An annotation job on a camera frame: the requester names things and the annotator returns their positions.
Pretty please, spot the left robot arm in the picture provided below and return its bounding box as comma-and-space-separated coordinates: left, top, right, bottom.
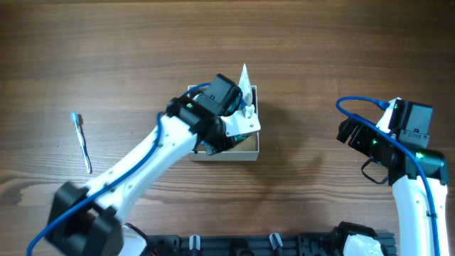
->
39, 74, 260, 255

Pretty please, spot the left blue cable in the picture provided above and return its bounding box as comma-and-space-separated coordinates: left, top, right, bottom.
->
26, 82, 213, 256

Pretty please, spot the blue cable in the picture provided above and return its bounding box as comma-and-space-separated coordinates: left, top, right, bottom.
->
26, 82, 213, 256
335, 96, 441, 256

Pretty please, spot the white blue toothbrush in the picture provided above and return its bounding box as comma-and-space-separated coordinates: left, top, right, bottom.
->
70, 112, 92, 174

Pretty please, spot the white cardboard box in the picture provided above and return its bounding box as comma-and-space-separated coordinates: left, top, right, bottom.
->
188, 85, 259, 161

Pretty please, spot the white lotion tube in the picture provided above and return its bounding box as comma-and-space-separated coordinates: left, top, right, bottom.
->
238, 63, 253, 106

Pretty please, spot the right blue cable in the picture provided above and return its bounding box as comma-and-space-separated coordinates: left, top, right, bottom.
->
335, 96, 441, 256

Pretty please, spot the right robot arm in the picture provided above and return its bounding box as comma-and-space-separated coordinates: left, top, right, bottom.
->
336, 97, 449, 255

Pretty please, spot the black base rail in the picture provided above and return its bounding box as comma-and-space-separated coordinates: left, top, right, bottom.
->
148, 233, 343, 256

